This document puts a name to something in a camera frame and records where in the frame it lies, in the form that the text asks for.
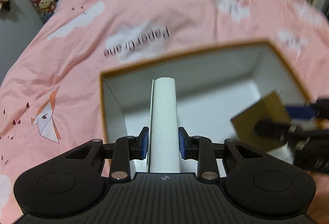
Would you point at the pink cloud print duvet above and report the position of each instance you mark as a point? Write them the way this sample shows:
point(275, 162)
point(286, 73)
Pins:
point(50, 97)

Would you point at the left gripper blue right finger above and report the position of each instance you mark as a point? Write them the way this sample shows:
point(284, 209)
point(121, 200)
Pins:
point(184, 143)

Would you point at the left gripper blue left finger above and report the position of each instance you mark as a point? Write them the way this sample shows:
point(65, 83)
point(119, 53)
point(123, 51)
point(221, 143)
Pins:
point(143, 143)

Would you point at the white rectangular box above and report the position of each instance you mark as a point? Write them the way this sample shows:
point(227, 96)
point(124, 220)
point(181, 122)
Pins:
point(163, 149)

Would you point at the orange cardboard storage box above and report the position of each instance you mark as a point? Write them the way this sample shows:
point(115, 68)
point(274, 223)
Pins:
point(212, 85)

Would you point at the gold gift box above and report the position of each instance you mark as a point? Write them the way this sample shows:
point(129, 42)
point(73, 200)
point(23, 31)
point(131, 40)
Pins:
point(259, 124)

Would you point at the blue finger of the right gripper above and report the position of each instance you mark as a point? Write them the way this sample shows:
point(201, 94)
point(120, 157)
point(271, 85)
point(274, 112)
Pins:
point(300, 112)

